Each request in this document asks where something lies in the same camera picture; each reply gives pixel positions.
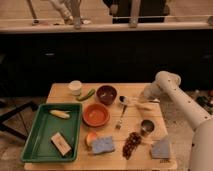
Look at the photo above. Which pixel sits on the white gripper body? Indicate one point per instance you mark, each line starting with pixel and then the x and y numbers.
pixel 150 92

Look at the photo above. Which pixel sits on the blue sponge centre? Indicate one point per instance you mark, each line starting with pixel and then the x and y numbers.
pixel 103 145

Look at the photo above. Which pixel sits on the orange fruit slice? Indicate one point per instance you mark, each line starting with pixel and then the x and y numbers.
pixel 90 138

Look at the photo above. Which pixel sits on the wooden table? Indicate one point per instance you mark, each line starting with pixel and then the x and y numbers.
pixel 140 159

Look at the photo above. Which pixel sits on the white paper cup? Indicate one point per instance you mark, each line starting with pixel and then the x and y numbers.
pixel 75 87

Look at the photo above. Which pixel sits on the blue cloth right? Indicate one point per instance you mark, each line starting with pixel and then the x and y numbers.
pixel 161 149

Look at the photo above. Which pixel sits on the silver fork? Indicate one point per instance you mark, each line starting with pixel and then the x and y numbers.
pixel 119 123

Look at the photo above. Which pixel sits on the green cucumber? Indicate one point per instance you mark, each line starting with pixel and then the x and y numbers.
pixel 85 97

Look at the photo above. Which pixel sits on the brown grape bunch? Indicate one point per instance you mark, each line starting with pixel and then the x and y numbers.
pixel 131 143

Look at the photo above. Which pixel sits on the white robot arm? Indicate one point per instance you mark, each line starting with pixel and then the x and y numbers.
pixel 200 121

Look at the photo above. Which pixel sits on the black chair base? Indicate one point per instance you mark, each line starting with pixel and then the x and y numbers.
pixel 16 112

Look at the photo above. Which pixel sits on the orange clay bowl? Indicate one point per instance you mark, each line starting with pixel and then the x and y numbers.
pixel 96 115

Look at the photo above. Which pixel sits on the wooden block brush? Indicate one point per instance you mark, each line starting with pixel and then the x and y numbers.
pixel 60 143

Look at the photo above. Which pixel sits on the dark maroon bowl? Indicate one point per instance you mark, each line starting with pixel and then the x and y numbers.
pixel 106 94

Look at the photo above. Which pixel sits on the small metal cup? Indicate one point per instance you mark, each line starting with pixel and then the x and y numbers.
pixel 147 126

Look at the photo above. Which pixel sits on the green plastic tray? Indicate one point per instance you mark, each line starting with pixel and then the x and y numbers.
pixel 39 148

